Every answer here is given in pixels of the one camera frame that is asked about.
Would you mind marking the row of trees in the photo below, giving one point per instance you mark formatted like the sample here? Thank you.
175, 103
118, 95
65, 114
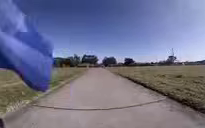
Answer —
90, 60

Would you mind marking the grey concrete path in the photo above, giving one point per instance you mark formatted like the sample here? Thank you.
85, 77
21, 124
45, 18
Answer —
100, 90

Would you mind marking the tall mast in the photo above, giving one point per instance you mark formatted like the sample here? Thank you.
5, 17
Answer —
172, 57

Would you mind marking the dry grass field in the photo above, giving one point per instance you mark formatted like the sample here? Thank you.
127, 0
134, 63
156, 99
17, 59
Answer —
176, 78

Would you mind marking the blue cloth flag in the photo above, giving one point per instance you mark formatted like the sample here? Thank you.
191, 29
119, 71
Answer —
21, 50

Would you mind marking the dry grass strip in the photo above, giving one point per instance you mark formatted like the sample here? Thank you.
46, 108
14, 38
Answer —
6, 90

